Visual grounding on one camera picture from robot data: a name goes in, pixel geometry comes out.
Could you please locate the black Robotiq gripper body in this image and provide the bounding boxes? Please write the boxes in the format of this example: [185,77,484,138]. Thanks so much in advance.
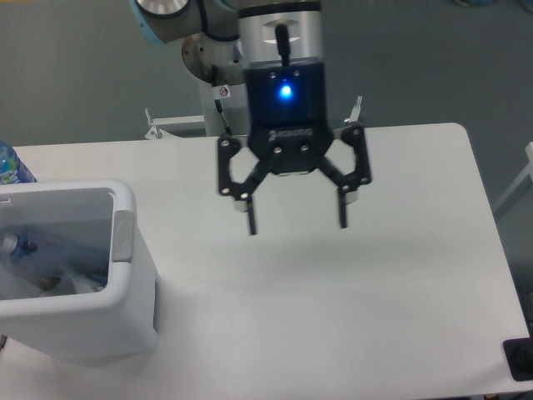
[244,58,333,177]

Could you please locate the black device at table corner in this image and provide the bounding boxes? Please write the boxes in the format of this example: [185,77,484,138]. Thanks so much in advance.
[503,337,532,382]

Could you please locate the white plastic wrapper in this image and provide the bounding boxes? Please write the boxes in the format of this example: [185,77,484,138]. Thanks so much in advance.
[38,272,107,298]

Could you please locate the clear crushed plastic bottle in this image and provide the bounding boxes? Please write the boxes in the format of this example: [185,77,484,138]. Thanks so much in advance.
[1,232,109,276]

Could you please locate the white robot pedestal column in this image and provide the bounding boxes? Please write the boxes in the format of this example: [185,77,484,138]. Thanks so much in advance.
[180,33,251,137]

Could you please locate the white pedestal base bracket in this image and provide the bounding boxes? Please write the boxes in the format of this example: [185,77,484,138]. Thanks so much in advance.
[142,95,364,141]

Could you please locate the white frame at right edge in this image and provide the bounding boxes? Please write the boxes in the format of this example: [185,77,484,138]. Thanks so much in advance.
[493,142,532,221]

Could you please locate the white trash can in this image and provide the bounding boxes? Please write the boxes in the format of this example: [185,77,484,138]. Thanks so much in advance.
[1,179,158,358]

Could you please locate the blue labelled bottle at edge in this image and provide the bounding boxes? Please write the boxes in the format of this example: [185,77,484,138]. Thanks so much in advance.
[1,141,37,185]

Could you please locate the black cable on pedestal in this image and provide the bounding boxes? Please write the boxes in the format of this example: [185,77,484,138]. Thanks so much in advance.
[210,64,234,137]

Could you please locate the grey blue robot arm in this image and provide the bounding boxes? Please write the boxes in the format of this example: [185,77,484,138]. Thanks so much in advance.
[130,1,372,234]

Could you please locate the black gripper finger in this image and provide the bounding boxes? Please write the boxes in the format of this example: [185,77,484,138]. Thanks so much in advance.
[299,122,372,228]
[215,133,277,237]

